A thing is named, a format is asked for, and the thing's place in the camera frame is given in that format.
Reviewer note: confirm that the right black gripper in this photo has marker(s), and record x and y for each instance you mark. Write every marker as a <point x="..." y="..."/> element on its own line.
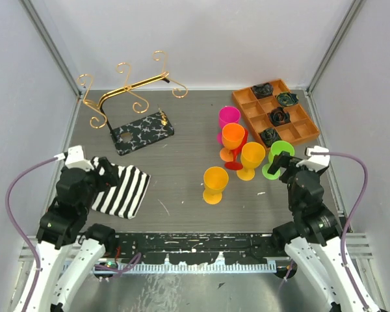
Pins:
<point x="284" y="159"/>

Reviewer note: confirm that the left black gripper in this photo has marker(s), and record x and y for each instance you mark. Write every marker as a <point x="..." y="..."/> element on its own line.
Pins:
<point x="110" y="178"/>

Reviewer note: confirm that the yellow plastic wine glass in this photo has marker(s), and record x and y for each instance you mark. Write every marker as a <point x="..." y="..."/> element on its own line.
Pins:
<point x="215" y="180"/>

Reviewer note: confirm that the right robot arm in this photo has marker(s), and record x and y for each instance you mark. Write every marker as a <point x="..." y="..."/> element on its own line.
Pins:
<point x="314" y="239"/>

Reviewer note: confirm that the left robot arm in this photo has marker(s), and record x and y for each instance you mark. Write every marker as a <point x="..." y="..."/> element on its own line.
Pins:
<point x="48" y="286"/>

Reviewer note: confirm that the green plastic wine glass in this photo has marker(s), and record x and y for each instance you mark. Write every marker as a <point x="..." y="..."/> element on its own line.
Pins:
<point x="275" y="149"/>

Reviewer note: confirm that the red plastic wine glass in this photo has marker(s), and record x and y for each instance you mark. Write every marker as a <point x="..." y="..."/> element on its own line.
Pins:
<point x="234" y="164"/>

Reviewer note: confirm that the orange plastic wine glass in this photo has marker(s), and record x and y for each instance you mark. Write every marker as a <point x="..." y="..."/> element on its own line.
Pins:
<point x="232" y="136"/>

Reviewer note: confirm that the pink plastic wine glass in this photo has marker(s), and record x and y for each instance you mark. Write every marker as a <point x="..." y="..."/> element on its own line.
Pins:
<point x="228" y="115"/>

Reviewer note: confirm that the gold wine glass rack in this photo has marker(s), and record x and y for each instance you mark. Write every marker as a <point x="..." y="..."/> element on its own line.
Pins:
<point x="144" y="131"/>

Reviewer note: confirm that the dark rose bottom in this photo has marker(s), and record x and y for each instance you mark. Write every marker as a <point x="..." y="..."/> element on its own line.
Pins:
<point x="269" y="136"/>

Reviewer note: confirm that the black white striped cloth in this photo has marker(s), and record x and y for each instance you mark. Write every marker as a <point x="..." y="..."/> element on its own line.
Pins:
<point x="123" y="200"/>

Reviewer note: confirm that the dark red rose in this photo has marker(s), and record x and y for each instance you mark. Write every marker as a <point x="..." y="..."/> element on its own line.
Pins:
<point x="279" y="117"/>

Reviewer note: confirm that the orange compartment tray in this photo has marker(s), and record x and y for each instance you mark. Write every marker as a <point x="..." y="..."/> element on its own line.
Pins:
<point x="255" y="112"/>

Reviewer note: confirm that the dark green rose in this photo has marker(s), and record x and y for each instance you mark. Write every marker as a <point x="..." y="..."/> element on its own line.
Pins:
<point x="287" y="99"/>

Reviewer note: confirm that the dark rose top left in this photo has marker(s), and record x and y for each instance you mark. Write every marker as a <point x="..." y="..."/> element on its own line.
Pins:
<point x="262" y="90"/>

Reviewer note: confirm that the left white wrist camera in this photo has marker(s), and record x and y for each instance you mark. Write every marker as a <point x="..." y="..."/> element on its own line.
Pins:
<point x="74" y="157"/>

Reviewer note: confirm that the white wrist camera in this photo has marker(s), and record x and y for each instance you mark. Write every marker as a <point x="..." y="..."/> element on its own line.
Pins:
<point x="74" y="157"/>
<point x="317" y="159"/>

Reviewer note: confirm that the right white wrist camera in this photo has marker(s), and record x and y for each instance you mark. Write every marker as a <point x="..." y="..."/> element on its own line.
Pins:
<point x="317" y="159"/>

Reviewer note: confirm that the white slotted cable duct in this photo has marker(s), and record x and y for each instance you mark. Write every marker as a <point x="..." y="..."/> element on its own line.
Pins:
<point x="218" y="267"/>

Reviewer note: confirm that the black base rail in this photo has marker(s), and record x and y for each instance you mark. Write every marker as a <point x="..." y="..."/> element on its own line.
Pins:
<point x="194" y="248"/>

